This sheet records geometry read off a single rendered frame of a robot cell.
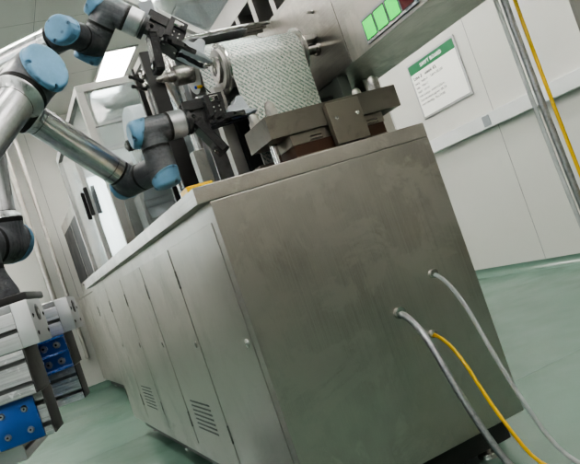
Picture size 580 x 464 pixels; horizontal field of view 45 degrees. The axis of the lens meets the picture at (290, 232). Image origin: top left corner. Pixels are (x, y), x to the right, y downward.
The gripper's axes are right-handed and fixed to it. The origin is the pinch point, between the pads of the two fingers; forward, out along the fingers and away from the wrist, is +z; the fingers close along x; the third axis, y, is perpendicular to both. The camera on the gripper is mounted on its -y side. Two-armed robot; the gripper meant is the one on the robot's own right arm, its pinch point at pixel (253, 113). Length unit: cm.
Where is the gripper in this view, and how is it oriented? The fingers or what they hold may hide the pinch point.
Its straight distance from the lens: 197.4
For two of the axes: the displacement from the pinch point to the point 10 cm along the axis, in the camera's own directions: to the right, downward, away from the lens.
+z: 8.7, -2.9, 4.0
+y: -3.3, -9.5, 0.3
